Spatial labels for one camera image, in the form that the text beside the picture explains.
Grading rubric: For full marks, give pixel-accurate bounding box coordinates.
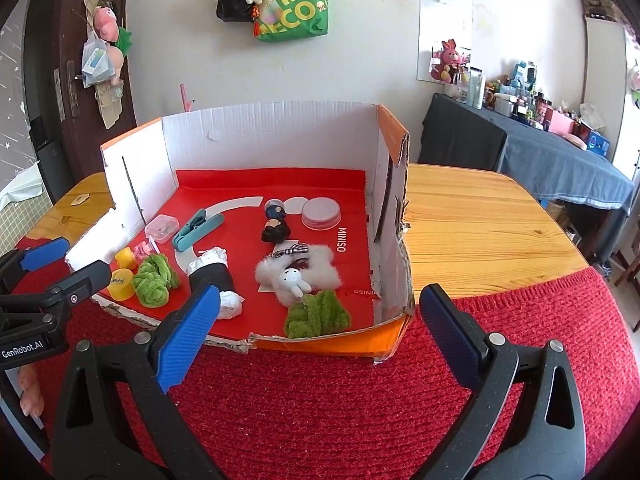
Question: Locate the beige cloth pouch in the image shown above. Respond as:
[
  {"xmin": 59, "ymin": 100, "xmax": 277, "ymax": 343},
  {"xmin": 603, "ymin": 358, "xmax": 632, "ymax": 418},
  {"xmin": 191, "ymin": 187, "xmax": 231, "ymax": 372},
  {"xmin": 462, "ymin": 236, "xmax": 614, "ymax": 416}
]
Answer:
[{"xmin": 92, "ymin": 82, "xmax": 126, "ymax": 128}]

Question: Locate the small clear plastic box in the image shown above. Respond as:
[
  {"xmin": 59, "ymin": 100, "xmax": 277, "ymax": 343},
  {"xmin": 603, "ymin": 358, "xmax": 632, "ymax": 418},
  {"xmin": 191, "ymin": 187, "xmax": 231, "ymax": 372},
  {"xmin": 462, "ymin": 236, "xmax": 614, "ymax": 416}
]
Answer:
[{"xmin": 145, "ymin": 215, "xmax": 180, "ymax": 241}]

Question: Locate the red knitted blanket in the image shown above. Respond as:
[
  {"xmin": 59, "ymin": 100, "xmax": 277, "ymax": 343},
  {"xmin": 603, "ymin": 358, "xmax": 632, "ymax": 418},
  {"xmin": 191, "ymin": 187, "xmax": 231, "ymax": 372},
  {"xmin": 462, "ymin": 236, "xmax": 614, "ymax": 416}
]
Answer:
[{"xmin": 0, "ymin": 237, "xmax": 640, "ymax": 480}]

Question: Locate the red tassel charm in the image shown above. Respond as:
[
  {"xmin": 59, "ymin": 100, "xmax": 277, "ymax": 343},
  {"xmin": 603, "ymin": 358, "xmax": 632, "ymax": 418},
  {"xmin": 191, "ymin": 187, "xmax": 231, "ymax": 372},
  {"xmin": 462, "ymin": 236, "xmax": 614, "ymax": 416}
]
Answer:
[{"xmin": 251, "ymin": 5, "xmax": 271, "ymax": 41}]

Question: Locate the black mouse figurine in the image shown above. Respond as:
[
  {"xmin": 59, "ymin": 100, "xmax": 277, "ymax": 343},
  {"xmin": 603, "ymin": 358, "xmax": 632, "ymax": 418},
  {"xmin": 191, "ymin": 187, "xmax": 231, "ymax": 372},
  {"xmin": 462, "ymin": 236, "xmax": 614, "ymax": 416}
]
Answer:
[{"xmin": 260, "ymin": 217, "xmax": 292, "ymax": 244}]

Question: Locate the dark wooden door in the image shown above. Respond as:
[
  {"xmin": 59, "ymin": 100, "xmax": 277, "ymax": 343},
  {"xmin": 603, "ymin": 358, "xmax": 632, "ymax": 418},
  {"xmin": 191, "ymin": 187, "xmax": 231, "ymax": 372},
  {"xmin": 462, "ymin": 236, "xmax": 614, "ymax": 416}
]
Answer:
[{"xmin": 22, "ymin": 0, "xmax": 138, "ymax": 206}]

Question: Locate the white bottle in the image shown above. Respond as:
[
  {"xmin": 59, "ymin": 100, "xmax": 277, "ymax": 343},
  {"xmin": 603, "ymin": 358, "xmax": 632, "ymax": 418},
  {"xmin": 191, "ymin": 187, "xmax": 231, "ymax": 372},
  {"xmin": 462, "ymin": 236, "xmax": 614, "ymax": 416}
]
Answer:
[{"xmin": 467, "ymin": 67, "xmax": 486, "ymax": 109}]

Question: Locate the teal clothespin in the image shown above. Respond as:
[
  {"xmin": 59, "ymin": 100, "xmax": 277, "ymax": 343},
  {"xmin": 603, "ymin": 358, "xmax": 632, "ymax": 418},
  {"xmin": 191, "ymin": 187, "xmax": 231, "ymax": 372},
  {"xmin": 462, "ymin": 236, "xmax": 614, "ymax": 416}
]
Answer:
[{"xmin": 172, "ymin": 208, "xmax": 226, "ymax": 252}]

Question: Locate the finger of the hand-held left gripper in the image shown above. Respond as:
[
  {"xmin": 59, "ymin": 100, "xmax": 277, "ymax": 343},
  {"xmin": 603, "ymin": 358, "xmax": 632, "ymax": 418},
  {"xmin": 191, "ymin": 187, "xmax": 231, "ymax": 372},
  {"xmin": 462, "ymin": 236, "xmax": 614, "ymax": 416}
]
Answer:
[
  {"xmin": 0, "ymin": 236, "xmax": 71, "ymax": 291},
  {"xmin": 0, "ymin": 261, "xmax": 112, "ymax": 329}
]

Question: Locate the pink and green plush toy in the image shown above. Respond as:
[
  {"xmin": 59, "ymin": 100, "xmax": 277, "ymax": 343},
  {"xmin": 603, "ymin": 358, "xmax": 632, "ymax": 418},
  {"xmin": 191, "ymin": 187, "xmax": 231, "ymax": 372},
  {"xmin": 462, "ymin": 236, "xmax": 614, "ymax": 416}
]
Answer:
[{"xmin": 107, "ymin": 25, "xmax": 133, "ymax": 73}]

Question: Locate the round white compact case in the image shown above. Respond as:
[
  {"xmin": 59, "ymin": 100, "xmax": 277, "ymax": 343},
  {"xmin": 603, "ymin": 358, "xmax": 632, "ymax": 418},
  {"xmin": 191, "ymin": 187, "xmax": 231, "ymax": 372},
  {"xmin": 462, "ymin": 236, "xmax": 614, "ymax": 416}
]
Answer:
[{"xmin": 301, "ymin": 196, "xmax": 342, "ymax": 230}]

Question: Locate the blue box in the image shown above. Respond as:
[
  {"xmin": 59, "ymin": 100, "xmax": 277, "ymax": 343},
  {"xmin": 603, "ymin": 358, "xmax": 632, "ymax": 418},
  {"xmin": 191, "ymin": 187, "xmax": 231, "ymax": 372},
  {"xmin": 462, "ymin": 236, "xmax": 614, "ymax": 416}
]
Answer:
[{"xmin": 587, "ymin": 127, "xmax": 611, "ymax": 156}]

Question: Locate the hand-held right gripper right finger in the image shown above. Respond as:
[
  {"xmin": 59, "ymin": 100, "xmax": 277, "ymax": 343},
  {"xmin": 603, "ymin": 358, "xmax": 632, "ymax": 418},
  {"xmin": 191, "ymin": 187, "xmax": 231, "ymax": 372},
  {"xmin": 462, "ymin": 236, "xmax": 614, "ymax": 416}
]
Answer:
[{"xmin": 417, "ymin": 283, "xmax": 586, "ymax": 480}]

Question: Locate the door handle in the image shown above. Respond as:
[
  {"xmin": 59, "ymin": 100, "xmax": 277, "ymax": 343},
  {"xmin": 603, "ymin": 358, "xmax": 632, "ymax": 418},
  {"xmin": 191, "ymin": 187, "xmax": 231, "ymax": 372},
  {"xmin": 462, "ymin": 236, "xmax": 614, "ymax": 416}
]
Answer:
[{"xmin": 52, "ymin": 60, "xmax": 83, "ymax": 121}]

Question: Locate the green tote bag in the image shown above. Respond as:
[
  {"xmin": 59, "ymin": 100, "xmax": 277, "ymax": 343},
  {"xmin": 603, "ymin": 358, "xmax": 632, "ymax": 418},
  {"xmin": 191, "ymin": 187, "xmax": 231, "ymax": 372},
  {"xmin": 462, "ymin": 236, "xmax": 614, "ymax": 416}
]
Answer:
[{"xmin": 254, "ymin": 0, "xmax": 330, "ymax": 43}]

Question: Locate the pink rabbit plush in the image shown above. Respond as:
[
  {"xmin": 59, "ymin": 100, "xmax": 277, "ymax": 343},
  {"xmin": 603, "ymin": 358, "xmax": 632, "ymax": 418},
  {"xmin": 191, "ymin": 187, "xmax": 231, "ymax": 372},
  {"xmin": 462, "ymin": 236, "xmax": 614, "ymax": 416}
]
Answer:
[{"xmin": 431, "ymin": 37, "xmax": 463, "ymax": 83}]

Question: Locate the yellow cup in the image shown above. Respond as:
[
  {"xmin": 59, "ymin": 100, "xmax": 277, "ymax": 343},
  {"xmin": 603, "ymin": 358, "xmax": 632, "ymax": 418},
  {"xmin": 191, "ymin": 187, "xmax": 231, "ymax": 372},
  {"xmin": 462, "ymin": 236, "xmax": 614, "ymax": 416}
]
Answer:
[{"xmin": 107, "ymin": 267, "xmax": 137, "ymax": 302}]

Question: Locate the side table with blue cloth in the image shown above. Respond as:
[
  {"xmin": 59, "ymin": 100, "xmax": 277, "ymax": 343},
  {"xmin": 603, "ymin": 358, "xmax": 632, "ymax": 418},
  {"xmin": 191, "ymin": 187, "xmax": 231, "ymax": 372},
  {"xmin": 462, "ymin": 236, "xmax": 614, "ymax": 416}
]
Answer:
[{"xmin": 419, "ymin": 92, "xmax": 635, "ymax": 241}]

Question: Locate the pink box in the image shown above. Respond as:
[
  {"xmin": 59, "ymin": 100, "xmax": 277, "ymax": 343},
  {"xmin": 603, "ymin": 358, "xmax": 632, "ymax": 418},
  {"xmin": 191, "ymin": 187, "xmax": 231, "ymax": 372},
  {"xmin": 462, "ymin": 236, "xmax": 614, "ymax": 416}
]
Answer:
[{"xmin": 547, "ymin": 108, "xmax": 576, "ymax": 134}]

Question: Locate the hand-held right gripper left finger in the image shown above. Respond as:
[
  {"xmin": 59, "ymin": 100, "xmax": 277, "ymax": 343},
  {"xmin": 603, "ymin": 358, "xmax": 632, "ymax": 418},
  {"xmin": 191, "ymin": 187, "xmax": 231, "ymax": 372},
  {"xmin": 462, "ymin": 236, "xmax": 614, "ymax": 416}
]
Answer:
[{"xmin": 51, "ymin": 282, "xmax": 226, "ymax": 480}]

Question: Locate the green chenille plush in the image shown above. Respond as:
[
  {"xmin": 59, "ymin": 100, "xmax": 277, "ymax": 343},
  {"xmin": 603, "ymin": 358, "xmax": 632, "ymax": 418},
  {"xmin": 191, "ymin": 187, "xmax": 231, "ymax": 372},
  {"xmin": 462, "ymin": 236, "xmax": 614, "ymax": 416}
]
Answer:
[
  {"xmin": 131, "ymin": 253, "xmax": 181, "ymax": 308},
  {"xmin": 283, "ymin": 288, "xmax": 352, "ymax": 338}
]

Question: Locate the white and pink plush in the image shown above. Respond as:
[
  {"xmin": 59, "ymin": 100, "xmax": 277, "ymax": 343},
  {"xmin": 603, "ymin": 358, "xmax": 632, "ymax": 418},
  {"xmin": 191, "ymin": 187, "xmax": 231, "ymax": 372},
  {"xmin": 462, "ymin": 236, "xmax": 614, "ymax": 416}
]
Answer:
[{"xmin": 626, "ymin": 60, "xmax": 640, "ymax": 108}]

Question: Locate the cluster of cosmetic bottles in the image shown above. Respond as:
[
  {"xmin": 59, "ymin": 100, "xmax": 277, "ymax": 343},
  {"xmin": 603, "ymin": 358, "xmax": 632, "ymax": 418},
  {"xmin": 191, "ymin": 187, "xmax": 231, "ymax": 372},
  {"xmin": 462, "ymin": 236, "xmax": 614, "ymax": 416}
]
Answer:
[{"xmin": 485, "ymin": 60, "xmax": 581, "ymax": 133}]

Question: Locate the white fluffy rabbit plush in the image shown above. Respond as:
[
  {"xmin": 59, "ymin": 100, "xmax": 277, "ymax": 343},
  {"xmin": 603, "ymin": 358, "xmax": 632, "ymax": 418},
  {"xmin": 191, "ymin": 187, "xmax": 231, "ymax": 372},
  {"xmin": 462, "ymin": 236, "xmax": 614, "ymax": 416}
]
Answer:
[{"xmin": 255, "ymin": 242, "xmax": 343, "ymax": 307}]

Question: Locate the clear plastic bag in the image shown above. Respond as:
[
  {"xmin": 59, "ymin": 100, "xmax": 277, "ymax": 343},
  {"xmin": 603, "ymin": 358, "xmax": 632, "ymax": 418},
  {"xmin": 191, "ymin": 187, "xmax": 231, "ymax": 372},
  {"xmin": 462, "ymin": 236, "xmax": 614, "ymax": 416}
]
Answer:
[{"xmin": 80, "ymin": 35, "xmax": 118, "ymax": 88}]

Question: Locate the orange cardboard box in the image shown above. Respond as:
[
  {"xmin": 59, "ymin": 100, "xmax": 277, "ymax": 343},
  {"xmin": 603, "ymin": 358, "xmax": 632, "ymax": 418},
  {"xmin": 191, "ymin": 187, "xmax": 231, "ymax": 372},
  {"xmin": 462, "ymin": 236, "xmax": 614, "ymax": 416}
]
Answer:
[{"xmin": 65, "ymin": 103, "xmax": 415, "ymax": 363}]

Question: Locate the wall mirror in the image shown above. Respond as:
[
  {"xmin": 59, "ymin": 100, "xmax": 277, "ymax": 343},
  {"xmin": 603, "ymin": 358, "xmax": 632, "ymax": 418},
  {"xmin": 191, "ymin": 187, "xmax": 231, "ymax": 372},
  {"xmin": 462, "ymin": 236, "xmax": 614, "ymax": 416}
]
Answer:
[{"xmin": 417, "ymin": 0, "xmax": 473, "ymax": 83}]

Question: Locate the leopard print bag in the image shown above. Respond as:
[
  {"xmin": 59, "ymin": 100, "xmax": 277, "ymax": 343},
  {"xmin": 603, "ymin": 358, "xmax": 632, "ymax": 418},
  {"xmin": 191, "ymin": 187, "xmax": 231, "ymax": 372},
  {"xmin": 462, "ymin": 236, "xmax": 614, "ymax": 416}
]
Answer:
[{"xmin": 580, "ymin": 0, "xmax": 640, "ymax": 36}]

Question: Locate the white plastic bag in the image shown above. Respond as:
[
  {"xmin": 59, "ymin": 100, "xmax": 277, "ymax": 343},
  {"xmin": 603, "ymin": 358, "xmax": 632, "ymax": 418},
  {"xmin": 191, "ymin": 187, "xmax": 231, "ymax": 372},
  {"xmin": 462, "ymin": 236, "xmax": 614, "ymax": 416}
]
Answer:
[{"xmin": 0, "ymin": 167, "xmax": 43, "ymax": 211}]

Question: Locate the person's left hand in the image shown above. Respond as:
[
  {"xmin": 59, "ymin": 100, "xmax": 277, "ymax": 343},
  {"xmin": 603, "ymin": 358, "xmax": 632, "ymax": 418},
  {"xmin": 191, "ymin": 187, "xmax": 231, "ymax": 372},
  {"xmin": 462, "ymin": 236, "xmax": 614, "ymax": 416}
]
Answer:
[{"xmin": 19, "ymin": 366, "xmax": 46, "ymax": 418}]

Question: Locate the white refrigerator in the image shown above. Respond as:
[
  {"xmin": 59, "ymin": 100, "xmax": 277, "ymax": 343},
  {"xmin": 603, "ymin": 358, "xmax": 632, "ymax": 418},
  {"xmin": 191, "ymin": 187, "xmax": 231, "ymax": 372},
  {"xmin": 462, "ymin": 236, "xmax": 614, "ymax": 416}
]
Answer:
[{"xmin": 582, "ymin": 10, "xmax": 640, "ymax": 176}]

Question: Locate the black and white cloth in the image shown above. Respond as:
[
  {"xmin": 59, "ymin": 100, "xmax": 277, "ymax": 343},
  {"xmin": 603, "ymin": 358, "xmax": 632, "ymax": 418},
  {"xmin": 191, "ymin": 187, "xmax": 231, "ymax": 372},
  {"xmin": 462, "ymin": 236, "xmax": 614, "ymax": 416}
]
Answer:
[{"xmin": 186, "ymin": 246, "xmax": 246, "ymax": 321}]

